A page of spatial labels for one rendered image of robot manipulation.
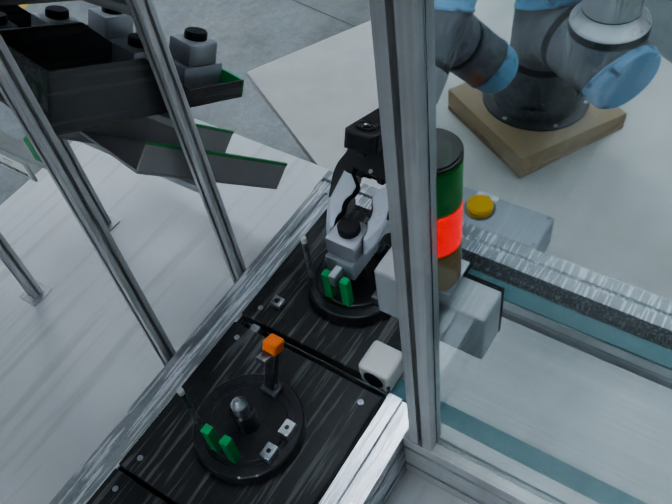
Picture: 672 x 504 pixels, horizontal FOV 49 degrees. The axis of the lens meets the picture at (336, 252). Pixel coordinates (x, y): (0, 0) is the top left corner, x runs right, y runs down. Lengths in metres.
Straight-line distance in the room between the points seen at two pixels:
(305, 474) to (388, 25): 0.60
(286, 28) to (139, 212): 2.00
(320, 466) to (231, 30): 2.62
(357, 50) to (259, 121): 1.26
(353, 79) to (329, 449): 0.85
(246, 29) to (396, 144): 2.82
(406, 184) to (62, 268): 0.91
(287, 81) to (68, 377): 0.74
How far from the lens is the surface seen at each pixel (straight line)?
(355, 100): 1.50
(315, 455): 0.93
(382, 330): 1.00
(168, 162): 0.99
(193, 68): 1.01
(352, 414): 0.94
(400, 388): 0.98
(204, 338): 1.06
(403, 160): 0.54
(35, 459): 1.18
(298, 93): 1.54
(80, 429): 1.17
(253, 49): 3.20
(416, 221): 0.57
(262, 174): 1.12
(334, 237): 0.95
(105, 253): 0.90
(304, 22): 3.29
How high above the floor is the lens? 1.81
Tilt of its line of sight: 51 degrees down
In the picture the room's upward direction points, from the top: 11 degrees counter-clockwise
